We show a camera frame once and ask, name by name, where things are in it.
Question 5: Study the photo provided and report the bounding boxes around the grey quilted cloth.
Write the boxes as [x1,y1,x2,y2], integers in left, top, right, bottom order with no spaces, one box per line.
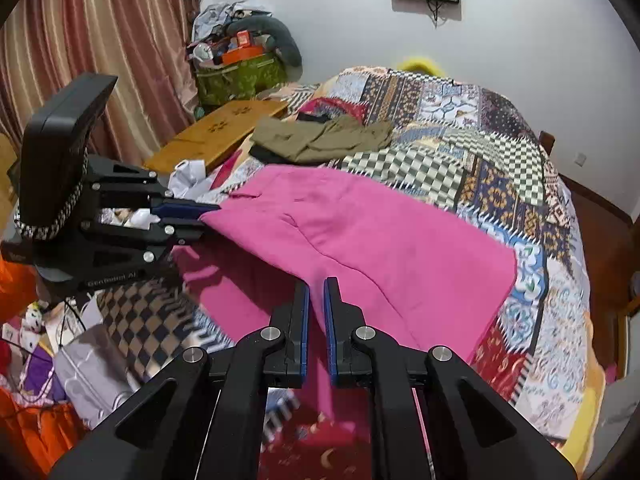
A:
[53,326,142,429]

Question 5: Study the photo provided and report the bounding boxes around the orange cloth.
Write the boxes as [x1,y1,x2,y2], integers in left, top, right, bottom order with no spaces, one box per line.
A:
[0,255,87,480]

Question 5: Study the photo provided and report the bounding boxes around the spotted white plush toy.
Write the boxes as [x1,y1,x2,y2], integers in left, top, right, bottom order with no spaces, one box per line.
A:
[22,300,52,352]

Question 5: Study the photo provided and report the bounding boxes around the pink pants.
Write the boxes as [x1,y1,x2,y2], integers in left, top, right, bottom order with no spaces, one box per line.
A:
[172,164,519,431]

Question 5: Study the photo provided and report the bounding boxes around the pale crumpled cloth pile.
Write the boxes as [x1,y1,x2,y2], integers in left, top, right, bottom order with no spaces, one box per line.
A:
[192,2,274,43]

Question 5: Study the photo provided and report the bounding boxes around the white crumpled cloth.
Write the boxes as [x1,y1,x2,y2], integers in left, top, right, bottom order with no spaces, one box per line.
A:
[167,158,221,204]

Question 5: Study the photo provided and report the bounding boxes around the green patterned bag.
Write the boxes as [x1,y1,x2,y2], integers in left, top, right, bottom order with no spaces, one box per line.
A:
[194,57,289,106]

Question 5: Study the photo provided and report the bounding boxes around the grey neck pillow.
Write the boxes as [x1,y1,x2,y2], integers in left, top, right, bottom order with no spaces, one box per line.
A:
[227,13,304,69]

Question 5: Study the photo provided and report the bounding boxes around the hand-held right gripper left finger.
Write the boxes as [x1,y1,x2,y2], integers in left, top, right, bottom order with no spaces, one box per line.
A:
[47,281,310,480]

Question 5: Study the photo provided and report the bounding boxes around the red garment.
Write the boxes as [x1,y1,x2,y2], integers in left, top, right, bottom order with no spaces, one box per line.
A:
[299,97,369,124]

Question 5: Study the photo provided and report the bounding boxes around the yellow fleece blanket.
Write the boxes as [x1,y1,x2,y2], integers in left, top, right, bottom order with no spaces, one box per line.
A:
[550,310,609,461]

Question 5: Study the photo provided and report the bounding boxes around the yellow plush object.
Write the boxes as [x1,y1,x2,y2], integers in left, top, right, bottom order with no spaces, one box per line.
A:
[397,55,449,77]

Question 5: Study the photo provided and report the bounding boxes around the patchwork printed blanket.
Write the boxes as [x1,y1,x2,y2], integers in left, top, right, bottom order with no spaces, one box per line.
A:
[95,66,592,480]

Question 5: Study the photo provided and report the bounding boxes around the orange box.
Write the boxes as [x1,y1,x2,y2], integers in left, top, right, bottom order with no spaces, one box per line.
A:
[221,44,264,66]

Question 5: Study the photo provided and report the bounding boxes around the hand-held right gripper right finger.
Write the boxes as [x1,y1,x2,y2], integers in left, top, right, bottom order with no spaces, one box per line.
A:
[323,277,577,480]

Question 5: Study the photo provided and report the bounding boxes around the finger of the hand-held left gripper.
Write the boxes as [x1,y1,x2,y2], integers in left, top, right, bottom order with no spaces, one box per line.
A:
[80,219,207,267]
[87,155,221,221]

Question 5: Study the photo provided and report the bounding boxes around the striped pink curtain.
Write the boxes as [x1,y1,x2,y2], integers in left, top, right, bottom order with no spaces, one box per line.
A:
[0,0,206,171]

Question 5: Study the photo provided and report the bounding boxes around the olive green pants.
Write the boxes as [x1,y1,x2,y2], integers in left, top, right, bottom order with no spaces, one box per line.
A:
[250,116,395,164]

